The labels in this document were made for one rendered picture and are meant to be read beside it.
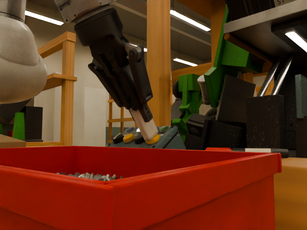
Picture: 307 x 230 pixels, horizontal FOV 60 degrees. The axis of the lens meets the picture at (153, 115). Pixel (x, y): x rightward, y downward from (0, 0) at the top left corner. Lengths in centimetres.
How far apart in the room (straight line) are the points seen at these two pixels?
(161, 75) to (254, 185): 116
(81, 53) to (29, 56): 800
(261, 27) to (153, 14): 103
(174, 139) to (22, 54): 44
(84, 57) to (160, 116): 757
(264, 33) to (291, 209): 29
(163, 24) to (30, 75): 85
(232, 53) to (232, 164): 54
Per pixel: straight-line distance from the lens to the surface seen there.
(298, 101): 51
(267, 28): 50
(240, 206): 19
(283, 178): 37
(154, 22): 144
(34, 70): 77
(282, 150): 48
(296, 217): 38
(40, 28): 838
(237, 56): 69
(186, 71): 134
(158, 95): 132
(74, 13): 43
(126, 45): 43
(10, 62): 73
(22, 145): 52
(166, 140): 51
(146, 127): 49
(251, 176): 20
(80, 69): 862
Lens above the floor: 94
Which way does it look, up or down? 5 degrees up
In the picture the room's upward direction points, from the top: straight up
